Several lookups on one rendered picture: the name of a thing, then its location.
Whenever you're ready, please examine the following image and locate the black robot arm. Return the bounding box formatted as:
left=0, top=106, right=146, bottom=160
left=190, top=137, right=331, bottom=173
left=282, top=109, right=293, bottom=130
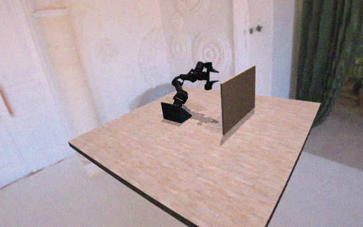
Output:
left=172, top=62, right=204, bottom=107

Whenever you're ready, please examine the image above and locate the tan wooden board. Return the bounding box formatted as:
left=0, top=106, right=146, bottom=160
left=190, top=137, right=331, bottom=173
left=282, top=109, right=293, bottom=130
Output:
left=220, top=65, right=256, bottom=135

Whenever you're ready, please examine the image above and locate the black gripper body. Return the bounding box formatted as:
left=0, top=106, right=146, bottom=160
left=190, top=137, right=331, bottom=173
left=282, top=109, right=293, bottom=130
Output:
left=204, top=62, right=212, bottom=91

